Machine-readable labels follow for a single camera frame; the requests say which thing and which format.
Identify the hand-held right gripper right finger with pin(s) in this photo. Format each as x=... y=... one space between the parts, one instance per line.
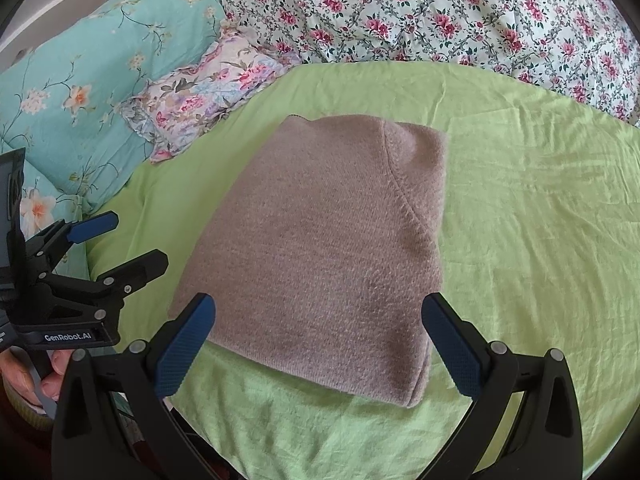
x=452 y=345

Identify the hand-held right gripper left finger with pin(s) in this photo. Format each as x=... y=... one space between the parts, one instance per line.
x=182 y=350

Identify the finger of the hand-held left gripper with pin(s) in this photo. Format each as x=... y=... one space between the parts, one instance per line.
x=92 y=227
x=135 y=270

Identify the beige knit sweater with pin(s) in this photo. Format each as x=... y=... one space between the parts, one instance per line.
x=320 y=260

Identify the person's left hand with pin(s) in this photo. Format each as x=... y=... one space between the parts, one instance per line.
x=17 y=375

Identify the light green bed sheet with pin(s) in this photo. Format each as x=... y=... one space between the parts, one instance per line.
x=525 y=235

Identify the teal floral quilt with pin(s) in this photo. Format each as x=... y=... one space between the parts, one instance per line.
x=90 y=75

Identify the pastel floral ruffled pillow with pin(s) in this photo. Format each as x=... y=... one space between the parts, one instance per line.
x=200 y=95

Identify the white quilt with pink flowers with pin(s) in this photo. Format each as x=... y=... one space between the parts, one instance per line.
x=450 y=15

